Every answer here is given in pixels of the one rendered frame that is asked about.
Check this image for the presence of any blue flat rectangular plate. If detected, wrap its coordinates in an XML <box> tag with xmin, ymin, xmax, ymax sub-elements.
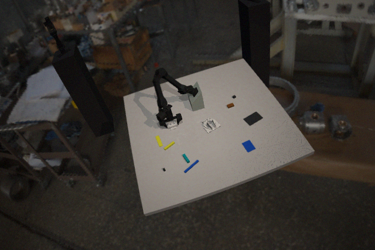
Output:
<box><xmin>242</xmin><ymin>140</ymin><xmax>255</xmax><ymax>152</ymax></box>

